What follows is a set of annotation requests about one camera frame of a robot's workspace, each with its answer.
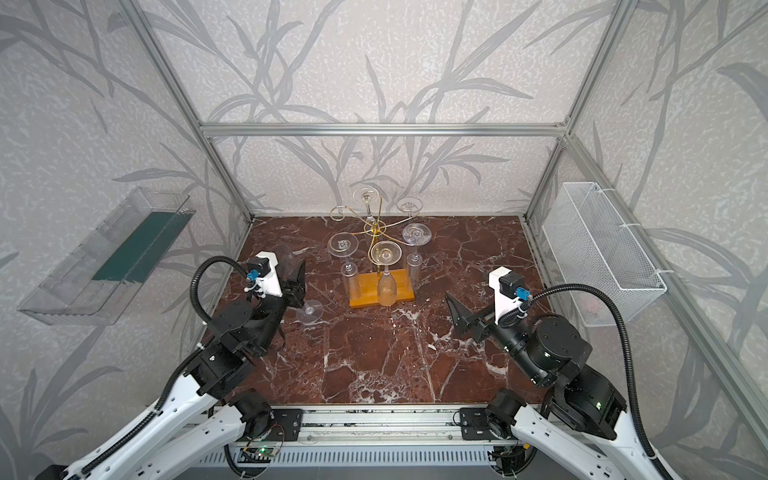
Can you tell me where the gold wire glass rack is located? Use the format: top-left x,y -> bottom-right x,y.
331,189 -> 417,273

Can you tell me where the yellow wooden rack base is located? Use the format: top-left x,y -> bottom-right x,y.
349,269 -> 415,308

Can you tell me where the clear plastic wall bin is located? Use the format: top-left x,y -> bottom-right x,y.
18,187 -> 196,326

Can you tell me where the aluminium frame crossbar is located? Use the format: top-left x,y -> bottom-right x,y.
198,123 -> 566,137

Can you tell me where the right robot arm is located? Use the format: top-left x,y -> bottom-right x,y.
445,283 -> 678,479

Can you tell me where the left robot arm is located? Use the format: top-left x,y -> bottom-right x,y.
38,252 -> 306,479

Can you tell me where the front amber wine glass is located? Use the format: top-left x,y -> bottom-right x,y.
369,240 -> 402,307

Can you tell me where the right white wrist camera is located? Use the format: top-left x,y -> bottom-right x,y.
489,267 -> 532,328

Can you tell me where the green circuit board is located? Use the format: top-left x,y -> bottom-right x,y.
238,445 -> 280,464

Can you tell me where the white wire mesh basket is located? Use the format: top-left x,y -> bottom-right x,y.
542,182 -> 667,322

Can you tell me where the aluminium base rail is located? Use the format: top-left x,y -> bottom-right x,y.
199,404 -> 530,472

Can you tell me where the clear wine glass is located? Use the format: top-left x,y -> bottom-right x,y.
353,186 -> 381,223
328,232 -> 361,302
272,242 -> 325,327
396,197 -> 424,225
402,223 -> 432,292

